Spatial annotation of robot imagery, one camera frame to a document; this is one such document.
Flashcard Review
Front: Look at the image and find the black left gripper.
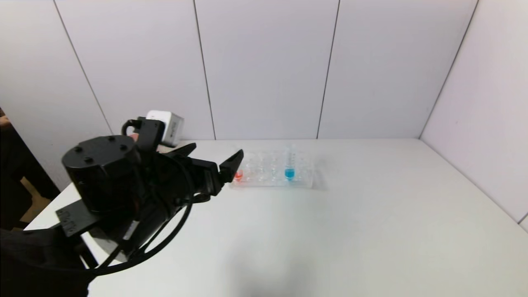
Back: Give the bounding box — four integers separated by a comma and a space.
158, 142, 244, 204

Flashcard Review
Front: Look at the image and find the black furniture beside table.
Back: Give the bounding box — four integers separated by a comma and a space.
0, 108, 61, 231

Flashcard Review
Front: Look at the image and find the thin black camera cable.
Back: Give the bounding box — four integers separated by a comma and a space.
121, 119, 141, 137

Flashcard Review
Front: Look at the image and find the clear plastic test tube rack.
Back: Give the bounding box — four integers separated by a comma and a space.
229, 148, 314, 189

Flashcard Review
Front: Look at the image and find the test tube with blue pigment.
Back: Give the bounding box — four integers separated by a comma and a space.
284, 144, 297, 181

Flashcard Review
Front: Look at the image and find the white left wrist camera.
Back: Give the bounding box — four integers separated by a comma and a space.
146, 110, 184, 148

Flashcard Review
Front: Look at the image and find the black forearm cable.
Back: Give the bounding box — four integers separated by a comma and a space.
89, 201, 194, 276

